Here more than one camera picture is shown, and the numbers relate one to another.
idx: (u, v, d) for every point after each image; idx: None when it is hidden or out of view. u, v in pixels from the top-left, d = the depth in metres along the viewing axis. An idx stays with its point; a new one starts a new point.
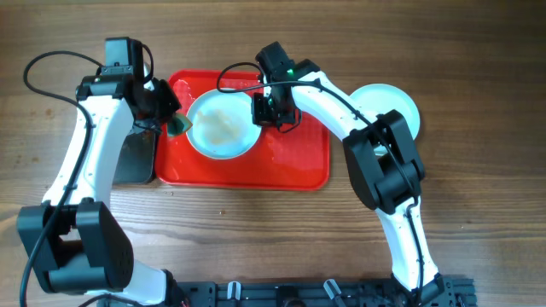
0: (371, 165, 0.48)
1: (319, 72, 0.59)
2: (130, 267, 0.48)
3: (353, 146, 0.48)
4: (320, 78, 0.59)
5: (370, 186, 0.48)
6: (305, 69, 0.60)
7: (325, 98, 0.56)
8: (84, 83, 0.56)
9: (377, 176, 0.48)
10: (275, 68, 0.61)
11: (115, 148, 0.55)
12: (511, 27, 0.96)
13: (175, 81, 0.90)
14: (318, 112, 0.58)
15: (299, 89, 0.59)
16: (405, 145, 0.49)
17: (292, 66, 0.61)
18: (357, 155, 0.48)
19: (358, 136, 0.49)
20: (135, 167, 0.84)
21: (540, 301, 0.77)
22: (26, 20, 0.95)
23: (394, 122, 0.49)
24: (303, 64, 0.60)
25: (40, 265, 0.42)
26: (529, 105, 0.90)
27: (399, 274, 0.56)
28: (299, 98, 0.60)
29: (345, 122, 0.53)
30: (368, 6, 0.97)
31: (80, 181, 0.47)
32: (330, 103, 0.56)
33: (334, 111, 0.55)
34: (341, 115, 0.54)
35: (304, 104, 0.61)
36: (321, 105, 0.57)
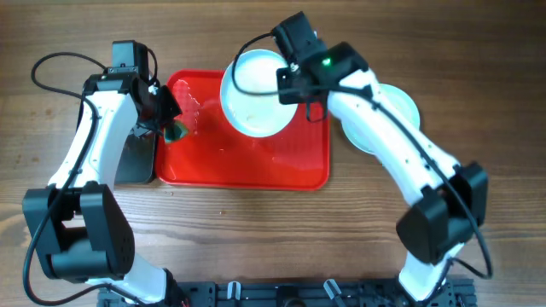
0: (444, 228, 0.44)
1: (367, 73, 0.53)
2: (131, 257, 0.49)
3: (431, 212, 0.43)
4: (371, 84, 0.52)
5: (434, 247, 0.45)
6: (347, 61, 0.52)
7: (383, 123, 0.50)
8: (91, 80, 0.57)
9: (444, 238, 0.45)
10: (300, 49, 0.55)
11: (119, 140, 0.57)
12: (509, 28, 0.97)
13: (175, 82, 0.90)
14: (367, 134, 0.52)
15: (345, 100, 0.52)
16: (477, 202, 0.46)
17: (328, 55, 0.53)
18: (434, 222, 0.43)
19: (432, 197, 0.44)
20: (135, 166, 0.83)
21: (539, 301, 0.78)
22: (26, 20, 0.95)
23: (473, 179, 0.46)
24: (341, 53, 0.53)
25: (44, 249, 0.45)
26: (528, 106, 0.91)
27: (409, 286, 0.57)
28: (340, 107, 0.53)
29: (411, 168, 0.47)
30: (368, 6, 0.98)
31: (85, 166, 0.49)
32: (390, 130, 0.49)
33: (398, 148, 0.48)
34: (408, 158, 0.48)
35: (342, 112, 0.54)
36: (375, 130, 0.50)
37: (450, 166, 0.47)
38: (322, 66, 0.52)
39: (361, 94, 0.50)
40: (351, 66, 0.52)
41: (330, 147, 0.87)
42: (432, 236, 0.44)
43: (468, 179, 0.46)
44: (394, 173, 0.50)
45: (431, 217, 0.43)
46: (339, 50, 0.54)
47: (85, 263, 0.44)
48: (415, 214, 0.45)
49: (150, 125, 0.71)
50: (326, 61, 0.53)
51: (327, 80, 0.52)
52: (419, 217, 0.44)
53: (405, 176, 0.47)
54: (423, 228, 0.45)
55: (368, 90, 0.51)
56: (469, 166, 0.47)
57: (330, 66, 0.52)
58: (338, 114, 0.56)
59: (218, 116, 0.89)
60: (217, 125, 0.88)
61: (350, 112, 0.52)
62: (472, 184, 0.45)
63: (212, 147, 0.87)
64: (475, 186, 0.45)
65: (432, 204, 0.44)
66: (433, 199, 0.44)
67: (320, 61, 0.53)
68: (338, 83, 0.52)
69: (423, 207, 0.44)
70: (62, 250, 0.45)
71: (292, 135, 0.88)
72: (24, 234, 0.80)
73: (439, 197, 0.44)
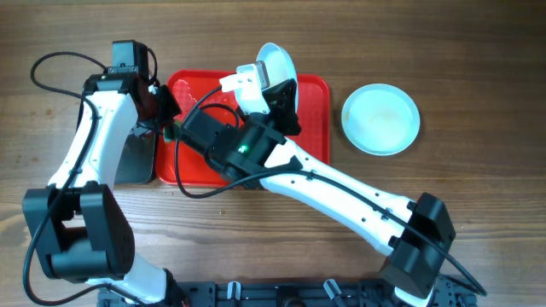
0: (424, 269, 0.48)
1: (283, 145, 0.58)
2: (131, 258, 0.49)
3: (406, 267, 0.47)
4: (298, 154, 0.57)
5: (425, 290, 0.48)
6: (260, 142, 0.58)
7: (328, 188, 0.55)
8: (91, 80, 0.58)
9: (428, 276, 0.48)
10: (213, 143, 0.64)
11: (119, 140, 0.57)
12: (508, 27, 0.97)
13: (175, 82, 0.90)
14: (318, 205, 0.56)
15: (279, 180, 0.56)
16: (444, 228, 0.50)
17: (242, 141, 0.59)
18: (413, 272, 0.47)
19: (402, 250, 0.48)
20: (135, 166, 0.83)
21: (539, 301, 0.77)
22: (25, 20, 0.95)
23: (432, 212, 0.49)
24: (254, 136, 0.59)
25: (44, 249, 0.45)
26: (527, 106, 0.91)
27: (407, 298, 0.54)
28: (282, 188, 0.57)
29: (371, 223, 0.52)
30: (368, 6, 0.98)
31: (85, 166, 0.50)
32: (337, 194, 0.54)
33: (351, 211, 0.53)
34: (363, 216, 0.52)
35: (285, 191, 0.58)
36: (324, 197, 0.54)
37: (404, 209, 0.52)
38: (240, 154, 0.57)
39: (295, 171, 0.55)
40: (266, 143, 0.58)
41: (330, 147, 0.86)
42: (417, 281, 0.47)
43: (426, 213, 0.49)
44: (359, 231, 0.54)
45: (408, 269, 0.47)
46: (247, 132, 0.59)
47: (85, 263, 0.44)
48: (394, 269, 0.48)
49: (149, 125, 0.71)
50: (241, 149, 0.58)
51: (248, 167, 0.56)
52: (398, 272, 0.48)
53: (369, 233, 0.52)
54: (406, 279, 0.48)
55: (293, 160, 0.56)
56: (424, 199, 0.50)
57: (249, 150, 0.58)
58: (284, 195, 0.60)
59: None
60: None
61: (290, 188, 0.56)
62: (432, 218, 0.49)
63: None
64: (436, 219, 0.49)
65: (405, 257, 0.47)
66: (403, 250, 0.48)
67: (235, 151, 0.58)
68: (261, 166, 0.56)
69: (398, 263, 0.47)
70: (62, 250, 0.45)
71: None
72: (23, 234, 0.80)
73: (408, 246, 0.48)
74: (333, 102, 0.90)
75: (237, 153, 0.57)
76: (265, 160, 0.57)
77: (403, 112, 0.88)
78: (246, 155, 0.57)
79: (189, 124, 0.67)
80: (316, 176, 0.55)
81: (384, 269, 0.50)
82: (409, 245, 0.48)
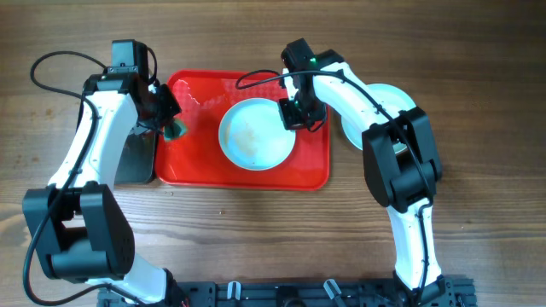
0: (390, 161, 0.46)
1: (343, 64, 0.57)
2: (131, 257, 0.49)
3: (374, 140, 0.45)
4: (343, 68, 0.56)
5: (386, 182, 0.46)
6: (328, 58, 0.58)
7: (349, 89, 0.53)
8: (91, 81, 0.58)
9: (393, 173, 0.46)
10: (299, 61, 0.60)
11: (119, 140, 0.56)
12: (509, 27, 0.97)
13: (175, 82, 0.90)
14: (339, 107, 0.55)
15: (322, 79, 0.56)
16: (424, 141, 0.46)
17: (316, 56, 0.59)
18: (377, 148, 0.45)
19: (380, 130, 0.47)
20: (135, 166, 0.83)
21: (539, 301, 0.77)
22: (25, 20, 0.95)
23: (415, 118, 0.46)
24: (325, 54, 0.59)
25: (44, 249, 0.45)
26: (528, 106, 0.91)
27: (403, 273, 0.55)
28: (321, 89, 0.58)
29: (366, 116, 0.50)
30: (368, 6, 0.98)
31: (85, 166, 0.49)
32: (352, 93, 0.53)
33: (356, 103, 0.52)
34: (363, 108, 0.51)
35: (325, 94, 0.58)
36: (343, 95, 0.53)
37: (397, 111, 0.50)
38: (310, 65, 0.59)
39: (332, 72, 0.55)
40: (331, 62, 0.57)
41: (330, 148, 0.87)
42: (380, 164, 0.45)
43: (409, 118, 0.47)
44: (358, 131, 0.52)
45: (374, 148, 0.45)
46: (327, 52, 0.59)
47: (85, 263, 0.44)
48: (366, 149, 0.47)
49: (150, 125, 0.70)
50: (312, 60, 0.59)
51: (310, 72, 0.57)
52: (367, 149, 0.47)
53: (362, 125, 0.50)
54: (372, 159, 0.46)
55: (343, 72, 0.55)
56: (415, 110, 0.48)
57: (316, 62, 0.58)
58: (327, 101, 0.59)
59: (218, 118, 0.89)
60: (217, 127, 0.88)
61: (330, 87, 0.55)
62: (413, 123, 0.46)
63: (211, 148, 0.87)
64: (416, 124, 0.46)
65: (377, 135, 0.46)
66: (378, 130, 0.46)
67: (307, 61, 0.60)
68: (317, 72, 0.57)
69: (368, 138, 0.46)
70: (61, 250, 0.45)
71: None
72: (23, 234, 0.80)
73: (384, 131, 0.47)
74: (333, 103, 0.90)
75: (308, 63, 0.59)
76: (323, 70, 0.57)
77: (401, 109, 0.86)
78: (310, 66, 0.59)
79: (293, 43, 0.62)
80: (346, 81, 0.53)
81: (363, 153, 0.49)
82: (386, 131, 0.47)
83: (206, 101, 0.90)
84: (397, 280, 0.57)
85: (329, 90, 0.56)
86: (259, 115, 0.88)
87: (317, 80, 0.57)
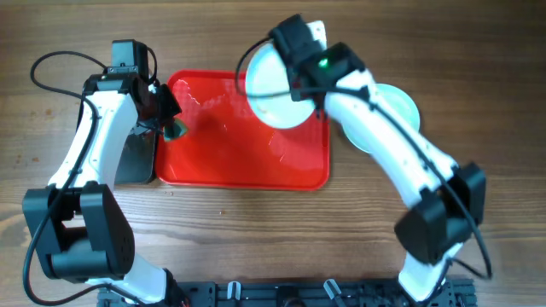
0: (443, 230, 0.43)
1: (363, 72, 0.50)
2: (131, 259, 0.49)
3: (428, 213, 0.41)
4: (368, 84, 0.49)
5: (433, 248, 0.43)
6: (343, 62, 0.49)
7: (384, 125, 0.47)
8: (91, 81, 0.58)
9: (444, 239, 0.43)
10: (297, 49, 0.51)
11: (119, 140, 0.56)
12: (510, 27, 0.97)
13: (175, 82, 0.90)
14: (367, 138, 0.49)
15: (342, 100, 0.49)
16: (475, 203, 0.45)
17: (325, 57, 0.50)
18: (434, 222, 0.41)
19: (432, 198, 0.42)
20: (135, 166, 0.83)
21: (540, 301, 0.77)
22: (25, 20, 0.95)
23: (472, 180, 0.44)
24: (338, 54, 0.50)
25: (44, 250, 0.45)
26: (528, 106, 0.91)
27: (409, 287, 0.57)
28: (337, 107, 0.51)
29: (411, 170, 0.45)
30: (368, 6, 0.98)
31: (85, 166, 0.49)
32: (389, 130, 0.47)
33: (397, 150, 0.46)
34: (405, 159, 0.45)
35: (343, 116, 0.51)
36: (375, 131, 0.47)
37: (447, 166, 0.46)
38: (320, 69, 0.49)
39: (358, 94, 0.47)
40: (349, 68, 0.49)
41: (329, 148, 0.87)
42: (433, 235, 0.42)
43: (467, 180, 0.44)
44: (397, 182, 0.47)
45: (430, 221, 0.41)
46: (338, 49, 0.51)
47: (85, 263, 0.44)
48: (413, 216, 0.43)
49: (150, 125, 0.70)
50: (323, 62, 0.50)
51: (322, 80, 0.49)
52: (416, 219, 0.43)
53: (403, 177, 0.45)
54: (422, 228, 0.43)
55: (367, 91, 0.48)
56: (471, 167, 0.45)
57: (328, 67, 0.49)
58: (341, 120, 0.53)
59: (218, 117, 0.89)
60: (217, 126, 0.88)
61: (355, 114, 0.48)
62: (470, 186, 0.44)
63: (211, 148, 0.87)
64: (473, 186, 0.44)
65: (432, 205, 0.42)
66: (432, 199, 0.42)
67: (316, 63, 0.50)
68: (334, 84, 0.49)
69: (421, 209, 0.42)
70: (61, 250, 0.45)
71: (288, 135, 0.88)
72: (23, 234, 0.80)
73: (437, 198, 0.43)
74: None
75: (317, 66, 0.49)
76: (340, 80, 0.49)
77: (403, 111, 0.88)
78: (324, 71, 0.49)
79: (285, 21, 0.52)
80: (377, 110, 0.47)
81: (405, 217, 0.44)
82: (438, 197, 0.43)
83: (206, 101, 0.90)
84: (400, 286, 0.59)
85: (355, 118, 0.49)
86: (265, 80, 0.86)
87: (334, 100, 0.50)
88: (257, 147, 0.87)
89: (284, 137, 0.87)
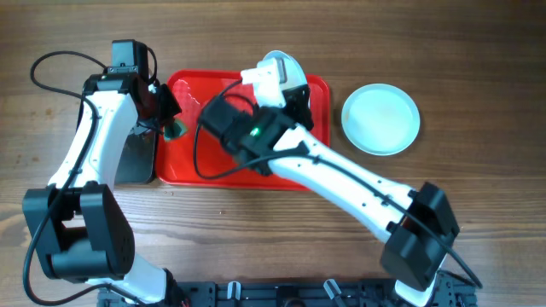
0: (422, 258, 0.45)
1: (295, 129, 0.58)
2: (131, 260, 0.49)
3: (403, 251, 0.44)
4: (305, 141, 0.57)
5: (421, 278, 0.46)
6: (274, 126, 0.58)
7: (333, 174, 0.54)
8: (91, 81, 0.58)
9: (426, 267, 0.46)
10: (227, 130, 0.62)
11: (119, 140, 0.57)
12: (510, 27, 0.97)
13: (175, 82, 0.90)
14: (323, 188, 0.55)
15: (286, 163, 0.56)
16: (446, 220, 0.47)
17: (256, 125, 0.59)
18: (409, 257, 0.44)
19: (401, 234, 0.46)
20: (135, 166, 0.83)
21: (540, 301, 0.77)
22: (25, 20, 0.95)
23: (432, 201, 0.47)
24: (267, 120, 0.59)
25: (44, 250, 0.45)
26: (528, 106, 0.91)
27: (404, 293, 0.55)
28: (284, 170, 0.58)
29: (372, 210, 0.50)
30: (368, 6, 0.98)
31: (85, 165, 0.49)
32: (339, 177, 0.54)
33: (352, 195, 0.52)
34: (365, 200, 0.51)
35: (294, 176, 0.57)
36: (327, 182, 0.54)
37: (404, 194, 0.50)
38: (252, 138, 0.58)
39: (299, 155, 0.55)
40: (280, 129, 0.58)
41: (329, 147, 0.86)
42: (415, 269, 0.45)
43: (426, 203, 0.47)
44: (367, 223, 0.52)
45: (406, 255, 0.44)
46: (267, 115, 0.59)
47: (85, 263, 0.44)
48: (390, 255, 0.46)
49: (150, 125, 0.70)
50: (253, 132, 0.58)
51: (260, 150, 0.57)
52: (393, 256, 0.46)
53: (369, 219, 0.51)
54: (402, 264, 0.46)
55: (303, 148, 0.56)
56: (426, 188, 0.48)
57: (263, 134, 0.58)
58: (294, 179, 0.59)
59: None
60: None
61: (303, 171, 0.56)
62: (432, 207, 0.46)
63: (211, 148, 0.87)
64: (436, 206, 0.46)
65: (401, 242, 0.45)
66: (399, 235, 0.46)
67: (248, 135, 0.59)
68: (271, 149, 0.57)
69: (395, 247, 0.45)
70: (61, 250, 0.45)
71: None
72: (23, 234, 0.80)
73: (404, 233, 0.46)
74: (333, 103, 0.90)
75: (250, 137, 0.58)
76: (275, 144, 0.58)
77: (403, 111, 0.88)
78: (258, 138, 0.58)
79: (210, 107, 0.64)
80: (320, 161, 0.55)
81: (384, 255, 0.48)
82: (406, 231, 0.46)
83: (206, 101, 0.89)
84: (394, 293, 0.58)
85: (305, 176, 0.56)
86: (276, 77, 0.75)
87: (279, 164, 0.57)
88: None
89: None
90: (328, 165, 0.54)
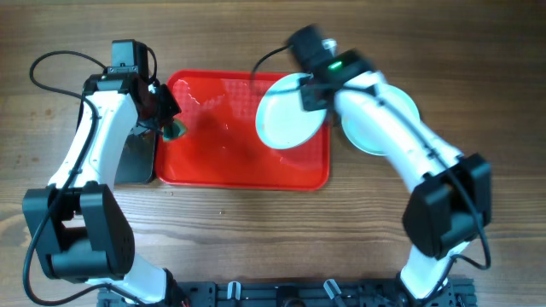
0: (445, 219, 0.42)
1: (373, 75, 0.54)
2: (131, 259, 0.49)
3: (428, 198, 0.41)
4: (377, 83, 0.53)
5: (436, 237, 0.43)
6: (355, 65, 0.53)
7: (391, 118, 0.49)
8: (90, 81, 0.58)
9: (445, 228, 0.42)
10: (311, 55, 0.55)
11: (119, 141, 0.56)
12: (510, 27, 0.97)
13: (175, 82, 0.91)
14: (373, 130, 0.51)
15: (352, 98, 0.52)
16: (482, 195, 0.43)
17: (338, 59, 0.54)
18: (432, 205, 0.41)
19: (432, 183, 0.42)
20: (135, 166, 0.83)
21: (539, 301, 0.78)
22: (25, 20, 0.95)
23: (476, 170, 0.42)
24: (351, 57, 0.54)
25: (44, 250, 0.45)
26: (528, 106, 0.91)
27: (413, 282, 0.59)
28: (347, 106, 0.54)
29: (415, 158, 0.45)
30: (368, 6, 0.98)
31: (85, 165, 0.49)
32: (393, 121, 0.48)
33: (401, 140, 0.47)
34: (410, 148, 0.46)
35: (354, 112, 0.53)
36: (380, 124, 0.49)
37: (452, 157, 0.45)
38: (331, 69, 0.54)
39: (365, 91, 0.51)
40: (359, 69, 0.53)
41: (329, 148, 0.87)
42: (433, 222, 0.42)
43: (469, 170, 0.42)
44: (405, 173, 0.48)
45: (431, 206, 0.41)
46: (350, 55, 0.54)
47: (85, 263, 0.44)
48: (415, 200, 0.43)
49: (149, 125, 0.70)
50: (334, 65, 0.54)
51: (334, 80, 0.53)
52: (417, 201, 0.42)
53: (408, 165, 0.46)
54: (423, 213, 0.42)
55: (375, 90, 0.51)
56: (476, 157, 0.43)
57: (339, 68, 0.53)
58: (354, 118, 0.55)
59: (217, 118, 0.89)
60: (217, 127, 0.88)
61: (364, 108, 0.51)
62: (473, 176, 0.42)
63: (211, 148, 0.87)
64: (478, 176, 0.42)
65: (431, 188, 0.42)
66: (431, 183, 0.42)
67: (328, 65, 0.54)
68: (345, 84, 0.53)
69: (422, 192, 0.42)
70: (61, 250, 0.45)
71: None
72: (23, 234, 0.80)
73: (437, 183, 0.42)
74: None
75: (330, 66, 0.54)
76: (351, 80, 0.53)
77: None
78: (335, 72, 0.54)
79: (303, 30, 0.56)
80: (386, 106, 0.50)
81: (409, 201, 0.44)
82: (438, 182, 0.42)
83: (207, 101, 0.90)
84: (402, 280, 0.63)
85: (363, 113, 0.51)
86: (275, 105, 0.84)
87: (347, 95, 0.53)
88: (257, 147, 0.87)
89: None
90: (391, 109, 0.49)
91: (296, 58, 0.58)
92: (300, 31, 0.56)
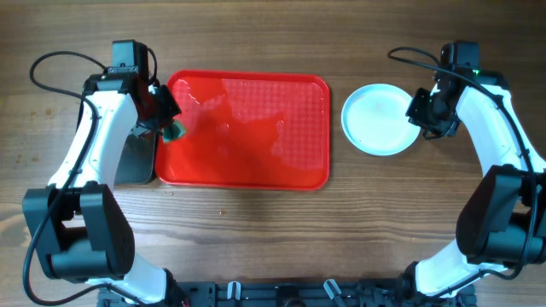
0: (502, 217, 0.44)
1: (505, 90, 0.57)
2: (130, 260, 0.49)
3: (501, 177, 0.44)
4: (504, 95, 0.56)
5: (484, 229, 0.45)
6: (491, 77, 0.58)
7: (502, 120, 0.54)
8: (91, 81, 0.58)
9: (497, 228, 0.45)
10: (460, 65, 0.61)
11: (119, 141, 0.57)
12: (512, 27, 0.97)
13: (175, 82, 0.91)
14: (478, 125, 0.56)
15: (479, 98, 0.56)
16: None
17: (479, 69, 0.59)
18: (499, 187, 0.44)
19: (512, 171, 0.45)
20: (135, 166, 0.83)
21: (539, 301, 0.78)
22: (25, 20, 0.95)
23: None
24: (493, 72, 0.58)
25: (45, 250, 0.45)
26: (529, 105, 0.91)
27: (427, 270, 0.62)
28: (467, 102, 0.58)
29: (507, 150, 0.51)
30: (368, 5, 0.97)
31: (85, 165, 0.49)
32: (502, 124, 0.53)
33: (502, 136, 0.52)
34: (505, 143, 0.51)
35: (470, 111, 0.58)
36: (489, 121, 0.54)
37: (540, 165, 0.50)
38: (474, 73, 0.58)
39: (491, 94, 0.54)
40: (495, 82, 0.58)
41: (330, 148, 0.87)
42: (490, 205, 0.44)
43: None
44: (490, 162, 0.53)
45: (497, 191, 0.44)
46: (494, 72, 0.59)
47: (85, 263, 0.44)
48: (486, 179, 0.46)
49: (149, 126, 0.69)
50: (475, 71, 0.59)
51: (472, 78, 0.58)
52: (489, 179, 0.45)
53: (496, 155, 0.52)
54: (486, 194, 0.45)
55: (500, 97, 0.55)
56: None
57: (479, 74, 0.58)
58: (465, 117, 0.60)
59: (217, 117, 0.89)
60: (217, 126, 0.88)
61: (481, 108, 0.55)
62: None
63: (211, 148, 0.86)
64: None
65: (508, 174, 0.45)
66: (509, 173, 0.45)
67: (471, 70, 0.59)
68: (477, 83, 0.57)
69: (498, 171, 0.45)
70: (61, 250, 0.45)
71: (288, 135, 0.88)
72: (23, 234, 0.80)
73: (514, 174, 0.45)
74: (332, 102, 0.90)
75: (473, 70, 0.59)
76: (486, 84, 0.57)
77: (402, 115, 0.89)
78: (478, 74, 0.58)
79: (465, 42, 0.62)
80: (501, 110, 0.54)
81: (480, 182, 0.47)
82: (516, 176, 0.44)
83: (207, 101, 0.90)
84: (411, 269, 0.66)
85: (480, 112, 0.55)
86: (357, 101, 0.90)
87: (471, 92, 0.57)
88: (258, 146, 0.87)
89: (283, 137, 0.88)
90: (504, 117, 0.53)
91: (445, 60, 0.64)
92: (461, 43, 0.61)
